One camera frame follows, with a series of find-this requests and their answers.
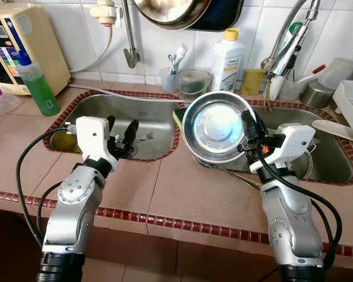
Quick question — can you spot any white dish rack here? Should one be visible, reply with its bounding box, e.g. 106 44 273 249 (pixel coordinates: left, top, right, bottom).
332 80 353 145

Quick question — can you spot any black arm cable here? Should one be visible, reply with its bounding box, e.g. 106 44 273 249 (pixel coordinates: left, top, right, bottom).
16 126 80 247
256 156 342 271

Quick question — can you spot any beige water ionizer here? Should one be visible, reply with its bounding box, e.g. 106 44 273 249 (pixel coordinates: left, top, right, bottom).
0 3 71 96

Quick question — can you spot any white red-tipped utensil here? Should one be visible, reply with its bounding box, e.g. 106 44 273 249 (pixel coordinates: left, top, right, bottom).
294 63 327 84

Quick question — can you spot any beige filter hose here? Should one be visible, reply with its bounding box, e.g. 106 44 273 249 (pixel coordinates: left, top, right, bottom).
71 26 114 74

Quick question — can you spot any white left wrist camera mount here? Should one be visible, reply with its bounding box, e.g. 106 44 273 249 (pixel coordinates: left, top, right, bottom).
75 116 118 171

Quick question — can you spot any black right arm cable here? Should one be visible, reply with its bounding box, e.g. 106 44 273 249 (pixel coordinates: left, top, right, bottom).
256 156 342 271

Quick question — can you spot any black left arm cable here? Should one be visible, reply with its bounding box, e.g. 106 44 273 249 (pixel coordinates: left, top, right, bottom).
16 126 80 247

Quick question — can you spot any steel sink basin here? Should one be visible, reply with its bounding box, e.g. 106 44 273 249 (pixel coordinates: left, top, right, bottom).
191 106 353 184
47 94 180 160

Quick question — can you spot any hanging dark blue pan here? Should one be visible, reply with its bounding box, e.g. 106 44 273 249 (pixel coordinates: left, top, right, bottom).
191 0 245 31

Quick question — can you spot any plain yellow sponge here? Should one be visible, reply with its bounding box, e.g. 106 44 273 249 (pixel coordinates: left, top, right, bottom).
241 69 265 96

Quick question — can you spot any white blue toothbrush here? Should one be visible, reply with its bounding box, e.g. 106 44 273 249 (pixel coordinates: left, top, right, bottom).
168 42 189 71

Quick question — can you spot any clear plastic tub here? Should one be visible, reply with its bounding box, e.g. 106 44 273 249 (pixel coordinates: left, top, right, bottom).
321 57 353 89

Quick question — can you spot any white tap filter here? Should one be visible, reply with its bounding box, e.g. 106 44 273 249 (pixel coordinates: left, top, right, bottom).
89 0 118 27

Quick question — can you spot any white bottle yellow cap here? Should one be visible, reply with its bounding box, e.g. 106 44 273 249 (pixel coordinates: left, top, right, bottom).
211 28 245 92

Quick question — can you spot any hanging steel pan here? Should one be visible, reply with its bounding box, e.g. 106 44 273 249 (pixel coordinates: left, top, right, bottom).
134 0 211 30

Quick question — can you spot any clear toothbrush cup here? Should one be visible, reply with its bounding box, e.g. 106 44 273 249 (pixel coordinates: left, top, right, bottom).
161 66 178 93

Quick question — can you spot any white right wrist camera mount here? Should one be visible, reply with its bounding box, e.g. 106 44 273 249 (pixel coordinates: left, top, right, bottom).
250 123 315 174

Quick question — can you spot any grey wall tap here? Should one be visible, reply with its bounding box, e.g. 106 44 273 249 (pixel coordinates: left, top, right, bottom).
121 0 141 68

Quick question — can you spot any metal mesh strainer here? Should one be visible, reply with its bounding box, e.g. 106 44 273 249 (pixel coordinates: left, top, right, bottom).
291 147 318 180

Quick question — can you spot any clear cup green scourer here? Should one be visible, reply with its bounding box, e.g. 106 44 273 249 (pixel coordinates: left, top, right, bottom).
176 69 212 100

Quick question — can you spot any stainless steel bowl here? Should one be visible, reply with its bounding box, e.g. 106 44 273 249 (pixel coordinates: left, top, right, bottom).
181 91 258 165

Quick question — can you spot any clear plastic bottle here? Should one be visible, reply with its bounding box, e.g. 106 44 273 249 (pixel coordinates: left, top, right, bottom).
0 76 18 115

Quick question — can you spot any green dish soap bottle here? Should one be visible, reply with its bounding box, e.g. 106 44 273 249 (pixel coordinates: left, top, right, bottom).
16 52 61 116

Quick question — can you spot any pale wooden spatula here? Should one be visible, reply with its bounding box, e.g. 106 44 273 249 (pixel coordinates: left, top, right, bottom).
312 119 353 143

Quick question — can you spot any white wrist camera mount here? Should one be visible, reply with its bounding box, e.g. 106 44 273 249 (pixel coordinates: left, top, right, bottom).
250 123 315 174
75 116 118 171

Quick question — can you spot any chrome sink faucet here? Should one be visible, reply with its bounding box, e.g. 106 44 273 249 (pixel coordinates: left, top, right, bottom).
262 0 319 80

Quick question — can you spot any small steel cup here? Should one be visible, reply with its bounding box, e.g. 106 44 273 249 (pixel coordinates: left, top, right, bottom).
300 79 336 109

